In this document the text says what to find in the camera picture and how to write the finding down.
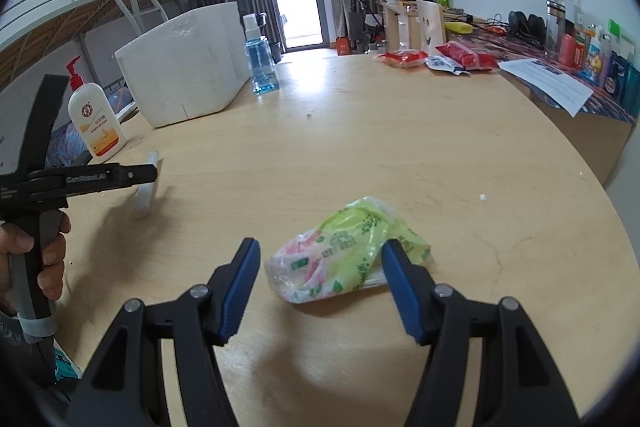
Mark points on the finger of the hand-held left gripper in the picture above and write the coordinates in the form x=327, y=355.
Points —
x=140, y=174

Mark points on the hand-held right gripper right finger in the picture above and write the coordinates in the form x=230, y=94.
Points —
x=400, y=292

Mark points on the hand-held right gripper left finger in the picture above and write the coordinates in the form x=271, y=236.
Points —
x=240, y=292

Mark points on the white plastic tube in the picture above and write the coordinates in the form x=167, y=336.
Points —
x=144, y=202

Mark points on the green plastic packet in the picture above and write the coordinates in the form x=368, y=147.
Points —
x=350, y=247

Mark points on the white foam box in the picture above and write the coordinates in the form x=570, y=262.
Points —
x=185, y=62

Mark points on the person's left hand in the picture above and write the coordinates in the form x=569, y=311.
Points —
x=54, y=257

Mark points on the white lotion bottle red pump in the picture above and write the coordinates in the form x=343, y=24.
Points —
x=97, y=122

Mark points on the blue spray bottle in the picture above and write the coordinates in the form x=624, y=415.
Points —
x=261, y=67

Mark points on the grey bed ladder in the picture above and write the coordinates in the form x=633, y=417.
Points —
x=131, y=7

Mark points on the dark cloth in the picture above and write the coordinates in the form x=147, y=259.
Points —
x=15, y=352

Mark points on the dark waste bin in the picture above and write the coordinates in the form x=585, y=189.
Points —
x=276, y=50

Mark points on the white and blue packet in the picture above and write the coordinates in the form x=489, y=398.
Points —
x=445, y=64

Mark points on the red and yellow packet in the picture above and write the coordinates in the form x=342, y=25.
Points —
x=405, y=58

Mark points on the orange bag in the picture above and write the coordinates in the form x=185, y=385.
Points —
x=343, y=47

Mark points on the red snack packet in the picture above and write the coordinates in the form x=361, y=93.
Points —
x=465, y=54

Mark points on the white paper sheet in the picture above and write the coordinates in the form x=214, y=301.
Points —
x=545, y=82

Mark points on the wooden desk with drawers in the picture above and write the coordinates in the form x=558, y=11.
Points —
x=405, y=27

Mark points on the black folding stand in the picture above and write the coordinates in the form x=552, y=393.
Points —
x=357, y=19

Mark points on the wooden smiley chair back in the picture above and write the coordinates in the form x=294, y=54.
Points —
x=430, y=24

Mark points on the printed desk mat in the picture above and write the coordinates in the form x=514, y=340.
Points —
x=520, y=49

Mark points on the yellow pouch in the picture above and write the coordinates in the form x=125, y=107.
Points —
x=460, y=27

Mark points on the black headphones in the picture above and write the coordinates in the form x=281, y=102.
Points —
x=517, y=23

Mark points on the row of toiletry bottles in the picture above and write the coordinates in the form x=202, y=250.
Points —
x=610, y=67

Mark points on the steel flask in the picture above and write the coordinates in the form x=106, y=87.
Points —
x=556, y=24

